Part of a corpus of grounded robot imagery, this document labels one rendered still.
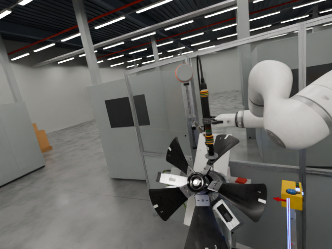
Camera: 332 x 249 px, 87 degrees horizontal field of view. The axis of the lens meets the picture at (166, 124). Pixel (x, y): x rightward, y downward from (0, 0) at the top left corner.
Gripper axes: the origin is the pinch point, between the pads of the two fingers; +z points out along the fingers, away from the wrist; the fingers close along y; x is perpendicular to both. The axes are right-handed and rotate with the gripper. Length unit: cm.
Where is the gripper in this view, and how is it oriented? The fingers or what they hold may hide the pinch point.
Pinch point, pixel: (207, 119)
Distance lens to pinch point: 96.7
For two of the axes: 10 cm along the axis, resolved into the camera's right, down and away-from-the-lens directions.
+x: -1.6, -9.6, -2.1
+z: -8.2, 0.1, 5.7
